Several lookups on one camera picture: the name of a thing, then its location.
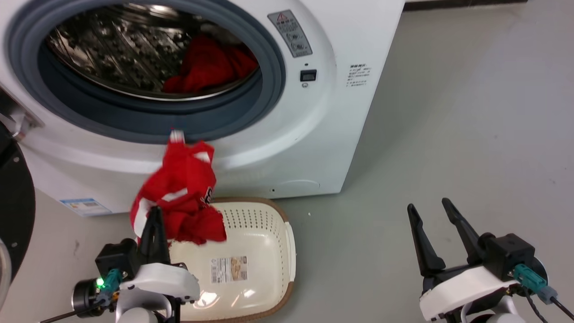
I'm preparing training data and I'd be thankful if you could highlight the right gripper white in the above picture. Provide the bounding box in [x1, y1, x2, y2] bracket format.
[407, 197, 522, 323]

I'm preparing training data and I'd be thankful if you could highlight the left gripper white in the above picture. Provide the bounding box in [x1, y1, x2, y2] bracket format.
[116, 206, 201, 317]

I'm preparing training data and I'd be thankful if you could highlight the red garment with white stripes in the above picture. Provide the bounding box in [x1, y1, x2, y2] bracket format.
[130, 130, 227, 245]

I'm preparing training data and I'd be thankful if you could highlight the cream plastic laundry basket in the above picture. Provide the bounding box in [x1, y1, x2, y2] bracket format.
[167, 196, 297, 323]

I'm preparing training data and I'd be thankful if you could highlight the white front-load washing machine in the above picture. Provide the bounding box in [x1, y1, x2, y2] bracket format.
[0, 0, 406, 218]

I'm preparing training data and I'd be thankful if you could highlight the steel washing drum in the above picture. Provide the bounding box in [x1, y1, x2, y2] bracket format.
[46, 3, 261, 101]

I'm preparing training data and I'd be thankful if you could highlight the paper label with barcode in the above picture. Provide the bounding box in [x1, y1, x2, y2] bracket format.
[211, 256, 248, 284]

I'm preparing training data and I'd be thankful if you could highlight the blue energy label sticker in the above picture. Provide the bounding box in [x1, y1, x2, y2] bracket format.
[59, 198, 113, 218]

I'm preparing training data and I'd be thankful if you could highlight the grey rubber door gasket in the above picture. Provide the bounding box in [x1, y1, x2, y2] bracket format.
[4, 0, 287, 145]

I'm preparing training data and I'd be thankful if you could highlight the black round washer door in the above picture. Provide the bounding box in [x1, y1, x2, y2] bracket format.
[0, 120, 36, 310]

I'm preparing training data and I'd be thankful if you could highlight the red garment plain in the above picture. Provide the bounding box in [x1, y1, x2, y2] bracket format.
[162, 34, 260, 95]

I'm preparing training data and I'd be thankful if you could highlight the metal door hinge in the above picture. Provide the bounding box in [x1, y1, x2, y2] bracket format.
[0, 86, 44, 140]

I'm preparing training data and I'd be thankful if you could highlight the grey warning sticker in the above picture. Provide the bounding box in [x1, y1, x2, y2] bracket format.
[267, 9, 313, 58]

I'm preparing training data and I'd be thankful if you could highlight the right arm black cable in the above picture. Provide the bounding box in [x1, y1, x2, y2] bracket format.
[509, 264, 574, 323]

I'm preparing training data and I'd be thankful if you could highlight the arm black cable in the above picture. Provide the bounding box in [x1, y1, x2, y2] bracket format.
[509, 264, 574, 323]
[39, 268, 122, 323]

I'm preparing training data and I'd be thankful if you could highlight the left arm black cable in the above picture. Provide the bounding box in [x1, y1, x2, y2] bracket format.
[39, 268, 122, 323]

